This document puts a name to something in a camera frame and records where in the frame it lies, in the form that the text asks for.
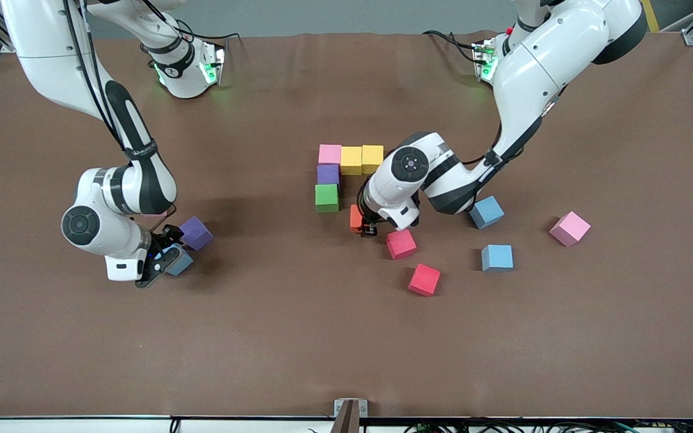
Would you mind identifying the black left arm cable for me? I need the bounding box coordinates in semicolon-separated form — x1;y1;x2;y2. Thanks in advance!
464;84;567;166

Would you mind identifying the red foam cube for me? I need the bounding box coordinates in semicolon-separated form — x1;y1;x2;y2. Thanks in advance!
386;229;417;260
408;263;442;297

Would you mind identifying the brown table mat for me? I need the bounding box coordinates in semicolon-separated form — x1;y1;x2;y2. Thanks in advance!
0;31;693;420

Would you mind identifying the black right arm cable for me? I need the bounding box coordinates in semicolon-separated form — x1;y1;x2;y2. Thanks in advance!
61;0;179;232

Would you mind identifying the blue foam cube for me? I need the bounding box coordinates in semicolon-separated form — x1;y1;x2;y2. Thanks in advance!
165;244;194;277
481;244;514;273
468;195;505;230

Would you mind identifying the black base cable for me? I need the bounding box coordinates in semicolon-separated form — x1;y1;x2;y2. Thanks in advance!
142;0;242;41
422;30;479;64

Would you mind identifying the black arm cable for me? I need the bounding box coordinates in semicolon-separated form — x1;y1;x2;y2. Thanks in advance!
61;0;179;232
464;84;567;166

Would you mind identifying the black left base cable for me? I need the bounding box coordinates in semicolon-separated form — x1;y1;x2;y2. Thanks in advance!
422;30;479;64

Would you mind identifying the black right base cable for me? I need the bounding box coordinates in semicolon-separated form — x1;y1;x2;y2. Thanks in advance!
142;0;242;41

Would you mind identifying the yellow foam cube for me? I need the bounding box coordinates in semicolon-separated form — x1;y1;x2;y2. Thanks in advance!
362;145;384;175
340;146;363;176

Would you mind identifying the small metal bracket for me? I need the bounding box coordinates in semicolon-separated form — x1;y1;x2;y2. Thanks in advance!
334;398;369;418

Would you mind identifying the green foam cube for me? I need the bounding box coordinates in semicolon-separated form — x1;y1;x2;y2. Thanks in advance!
315;183;340;213

